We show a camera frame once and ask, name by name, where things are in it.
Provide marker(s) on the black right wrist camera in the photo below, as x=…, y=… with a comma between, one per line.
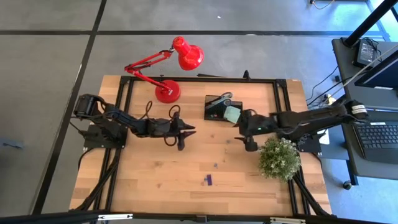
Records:
x=251, y=145

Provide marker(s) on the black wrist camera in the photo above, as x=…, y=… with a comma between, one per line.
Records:
x=180, y=144
x=251, y=145

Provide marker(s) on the black clamp mount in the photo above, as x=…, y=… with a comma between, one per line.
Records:
x=246, y=74

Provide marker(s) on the red desk lamp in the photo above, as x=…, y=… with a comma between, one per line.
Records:
x=168, y=91

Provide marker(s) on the black overhead crossbar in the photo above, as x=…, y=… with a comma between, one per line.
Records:
x=199, y=219

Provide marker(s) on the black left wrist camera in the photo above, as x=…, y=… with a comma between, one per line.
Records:
x=180, y=144

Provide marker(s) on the dark floor object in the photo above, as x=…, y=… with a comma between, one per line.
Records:
x=12, y=145

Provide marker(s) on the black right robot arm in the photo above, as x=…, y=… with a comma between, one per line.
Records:
x=311, y=119

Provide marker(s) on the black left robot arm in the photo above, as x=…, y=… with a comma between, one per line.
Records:
x=133, y=123

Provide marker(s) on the artificial potted plant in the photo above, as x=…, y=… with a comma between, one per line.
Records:
x=278, y=158

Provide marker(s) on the grey desk with monitor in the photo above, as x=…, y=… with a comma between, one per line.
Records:
x=345, y=81

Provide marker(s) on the grey desk with laptop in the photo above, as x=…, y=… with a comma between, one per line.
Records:
x=367, y=171

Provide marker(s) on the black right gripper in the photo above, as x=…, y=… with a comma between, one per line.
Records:
x=258, y=126

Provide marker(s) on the black aluminium table frame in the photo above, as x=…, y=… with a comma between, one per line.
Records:
x=202, y=80

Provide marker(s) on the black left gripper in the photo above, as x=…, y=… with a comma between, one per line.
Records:
x=168, y=129

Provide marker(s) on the yellow power strip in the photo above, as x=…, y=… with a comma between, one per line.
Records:
x=330, y=99

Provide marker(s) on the black laptop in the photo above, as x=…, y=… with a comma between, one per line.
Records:
x=376, y=137

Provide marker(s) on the black diagonal pole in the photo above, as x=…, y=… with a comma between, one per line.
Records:
x=370, y=21

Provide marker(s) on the purple eraser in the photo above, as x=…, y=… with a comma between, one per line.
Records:
x=209, y=180

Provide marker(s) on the black monitor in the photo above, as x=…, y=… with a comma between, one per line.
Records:
x=382, y=74

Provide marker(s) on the green sticky note pad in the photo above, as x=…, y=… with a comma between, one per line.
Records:
x=231, y=114

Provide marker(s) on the black power adapter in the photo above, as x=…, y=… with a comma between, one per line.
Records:
x=365, y=53

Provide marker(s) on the black caster wheel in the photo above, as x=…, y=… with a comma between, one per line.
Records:
x=347, y=185

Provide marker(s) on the black mesh desk organizer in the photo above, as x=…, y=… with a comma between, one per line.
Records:
x=210, y=109

